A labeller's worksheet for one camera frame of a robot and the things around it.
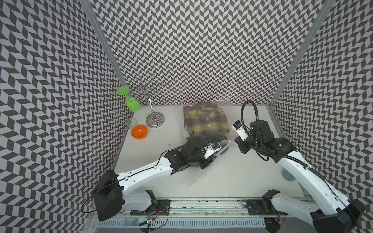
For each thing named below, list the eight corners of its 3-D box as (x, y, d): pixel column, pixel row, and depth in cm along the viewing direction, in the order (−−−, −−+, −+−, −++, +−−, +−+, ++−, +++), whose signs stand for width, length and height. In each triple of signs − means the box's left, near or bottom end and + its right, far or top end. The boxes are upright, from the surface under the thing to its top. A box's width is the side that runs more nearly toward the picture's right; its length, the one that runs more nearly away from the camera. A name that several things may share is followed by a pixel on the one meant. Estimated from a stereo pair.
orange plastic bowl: (131, 140, 99) (129, 136, 95) (135, 129, 105) (132, 124, 101) (146, 140, 99) (144, 136, 95) (148, 129, 105) (147, 125, 101)
